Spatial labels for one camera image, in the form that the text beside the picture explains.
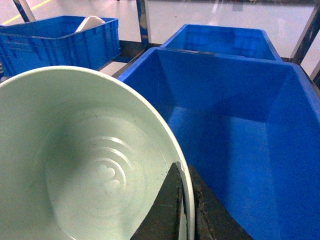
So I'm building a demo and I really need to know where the green plastic bowl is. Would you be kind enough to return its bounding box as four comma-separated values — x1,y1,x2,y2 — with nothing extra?
0,66,195,240

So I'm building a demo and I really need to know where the blue bin behind near bin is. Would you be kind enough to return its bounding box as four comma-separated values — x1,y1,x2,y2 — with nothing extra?
161,24,282,61

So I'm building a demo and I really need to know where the blue ribbed crate with roll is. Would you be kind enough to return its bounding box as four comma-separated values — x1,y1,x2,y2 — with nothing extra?
0,15,121,77

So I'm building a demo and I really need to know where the large blue bin near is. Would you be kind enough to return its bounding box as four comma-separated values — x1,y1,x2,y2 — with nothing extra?
119,47,320,240

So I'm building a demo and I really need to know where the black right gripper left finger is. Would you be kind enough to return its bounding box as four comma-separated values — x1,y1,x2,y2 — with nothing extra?
131,163,183,240

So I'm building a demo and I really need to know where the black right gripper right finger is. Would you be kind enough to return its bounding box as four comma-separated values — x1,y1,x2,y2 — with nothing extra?
189,165,252,240

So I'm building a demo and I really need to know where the white roll in crate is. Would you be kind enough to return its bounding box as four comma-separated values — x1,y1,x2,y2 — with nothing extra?
75,15,105,33

